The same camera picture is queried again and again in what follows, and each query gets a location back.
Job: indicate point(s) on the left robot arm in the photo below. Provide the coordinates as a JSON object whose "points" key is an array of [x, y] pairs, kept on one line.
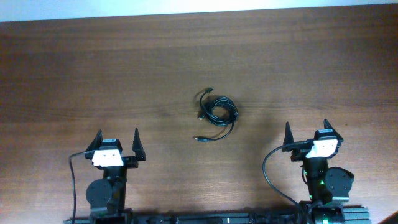
{"points": [[107, 195]]}

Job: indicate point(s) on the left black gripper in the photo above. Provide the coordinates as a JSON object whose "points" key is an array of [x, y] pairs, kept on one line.
{"points": [[131, 162]]}

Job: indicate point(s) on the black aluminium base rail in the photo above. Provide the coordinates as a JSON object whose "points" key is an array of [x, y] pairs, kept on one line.
{"points": [[352, 215]]}

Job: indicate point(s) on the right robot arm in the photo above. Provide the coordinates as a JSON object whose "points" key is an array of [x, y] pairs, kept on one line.
{"points": [[328, 187]]}

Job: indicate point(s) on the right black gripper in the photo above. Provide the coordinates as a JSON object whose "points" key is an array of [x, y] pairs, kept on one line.
{"points": [[300, 149]]}

